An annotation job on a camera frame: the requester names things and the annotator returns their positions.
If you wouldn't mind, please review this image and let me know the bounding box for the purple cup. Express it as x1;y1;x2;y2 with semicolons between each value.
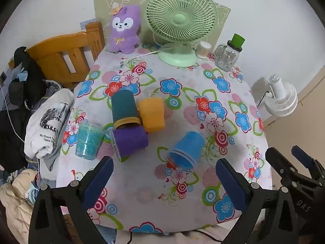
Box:
111;125;149;161

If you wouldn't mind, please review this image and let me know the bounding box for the blue plastic cup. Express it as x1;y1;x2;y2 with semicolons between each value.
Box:
167;131;205;169

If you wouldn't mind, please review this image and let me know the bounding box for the light blue face mask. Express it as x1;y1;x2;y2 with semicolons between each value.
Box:
25;180;40;205

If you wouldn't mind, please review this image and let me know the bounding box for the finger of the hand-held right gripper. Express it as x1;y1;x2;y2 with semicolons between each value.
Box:
265;147;319;187
291;145;325;179

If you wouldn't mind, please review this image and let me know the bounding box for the white printed shirt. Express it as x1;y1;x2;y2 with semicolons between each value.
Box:
24;88;75;171

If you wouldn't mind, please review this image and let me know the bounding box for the thin white cable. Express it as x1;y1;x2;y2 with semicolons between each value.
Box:
0;83;41;173

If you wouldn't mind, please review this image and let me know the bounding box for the white fan cable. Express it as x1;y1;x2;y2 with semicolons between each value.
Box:
119;34;176;61

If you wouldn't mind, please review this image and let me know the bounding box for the glass mug with green lid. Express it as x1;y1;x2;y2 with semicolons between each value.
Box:
214;33;246;72

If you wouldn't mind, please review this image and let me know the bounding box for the green desk fan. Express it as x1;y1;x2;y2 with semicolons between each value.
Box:
145;0;218;67

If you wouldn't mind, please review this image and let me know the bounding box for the wooden chair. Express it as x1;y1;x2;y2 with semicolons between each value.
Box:
8;21;105;90

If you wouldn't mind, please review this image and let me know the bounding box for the black fan power cable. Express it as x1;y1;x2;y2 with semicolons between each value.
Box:
256;89;272;108

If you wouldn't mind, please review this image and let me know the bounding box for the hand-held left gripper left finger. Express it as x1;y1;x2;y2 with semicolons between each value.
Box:
28;156;115;244

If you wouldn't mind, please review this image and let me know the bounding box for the small white ribbed container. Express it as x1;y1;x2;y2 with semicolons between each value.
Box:
195;41;212;58

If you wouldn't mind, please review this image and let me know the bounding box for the orange plastic cup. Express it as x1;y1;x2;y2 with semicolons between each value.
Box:
137;98;166;133

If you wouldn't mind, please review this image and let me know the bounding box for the black clothing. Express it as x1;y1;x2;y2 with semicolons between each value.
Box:
0;46;49;174

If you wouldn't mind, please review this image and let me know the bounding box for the purple plush toy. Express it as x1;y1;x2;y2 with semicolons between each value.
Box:
108;5;142;55

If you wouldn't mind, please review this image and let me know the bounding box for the white fan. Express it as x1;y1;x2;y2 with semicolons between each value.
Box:
263;74;298;118

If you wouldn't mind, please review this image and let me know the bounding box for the dark teal cup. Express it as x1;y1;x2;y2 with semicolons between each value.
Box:
111;89;141;130

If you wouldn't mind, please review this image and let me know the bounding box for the floral tablecloth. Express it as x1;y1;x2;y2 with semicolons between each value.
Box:
56;42;273;234

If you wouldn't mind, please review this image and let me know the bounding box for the beige quilted coat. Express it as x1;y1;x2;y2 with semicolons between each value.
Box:
0;168;38;242

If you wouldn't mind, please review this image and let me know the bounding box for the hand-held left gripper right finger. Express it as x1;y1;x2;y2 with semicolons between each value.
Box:
215;158;299;244

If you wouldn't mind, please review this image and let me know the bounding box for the clear cup with teal glitter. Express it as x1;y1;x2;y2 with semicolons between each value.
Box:
75;122;106;161

